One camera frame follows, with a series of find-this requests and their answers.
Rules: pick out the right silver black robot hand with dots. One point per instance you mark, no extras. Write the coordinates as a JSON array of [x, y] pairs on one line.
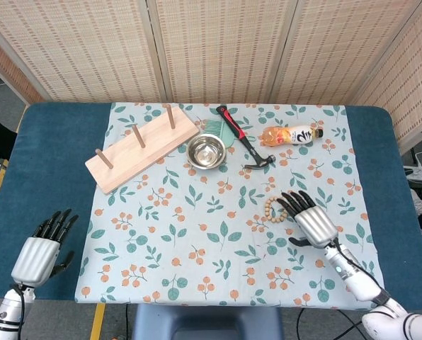
[[315, 225]]

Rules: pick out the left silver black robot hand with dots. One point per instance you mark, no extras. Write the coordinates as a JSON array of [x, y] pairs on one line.
[[35, 260]]

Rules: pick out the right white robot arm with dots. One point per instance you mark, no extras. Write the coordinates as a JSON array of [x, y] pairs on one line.
[[342, 271]]

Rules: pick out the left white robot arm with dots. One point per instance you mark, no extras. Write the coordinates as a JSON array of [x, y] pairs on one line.
[[5, 315]]

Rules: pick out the orange drink plastic bottle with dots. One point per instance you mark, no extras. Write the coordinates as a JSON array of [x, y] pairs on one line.
[[289, 136]]

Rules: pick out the teal padded table cover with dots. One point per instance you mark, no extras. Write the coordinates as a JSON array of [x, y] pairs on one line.
[[55, 159]]

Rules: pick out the white sneaker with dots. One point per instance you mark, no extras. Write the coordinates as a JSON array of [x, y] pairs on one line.
[[419, 202]]

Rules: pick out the white stand base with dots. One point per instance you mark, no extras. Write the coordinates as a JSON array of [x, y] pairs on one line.
[[420, 173]]

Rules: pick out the floral leaf print tablecloth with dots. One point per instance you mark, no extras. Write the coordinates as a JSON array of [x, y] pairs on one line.
[[197, 230]]

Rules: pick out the red black claw hammer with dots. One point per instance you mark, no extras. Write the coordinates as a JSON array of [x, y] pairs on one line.
[[237, 131]]

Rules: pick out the mint green comb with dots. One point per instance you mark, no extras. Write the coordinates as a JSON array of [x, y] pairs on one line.
[[228, 136]]

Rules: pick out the stainless steel bowl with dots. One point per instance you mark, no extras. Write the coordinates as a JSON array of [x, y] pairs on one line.
[[206, 154]]

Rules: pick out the wooden board with three pegs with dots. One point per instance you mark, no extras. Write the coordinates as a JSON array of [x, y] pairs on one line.
[[140, 156]]

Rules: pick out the woven bamboo screen panel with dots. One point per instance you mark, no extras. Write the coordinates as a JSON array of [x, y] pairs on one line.
[[221, 46], [409, 88], [83, 46], [338, 46], [5, 67]]

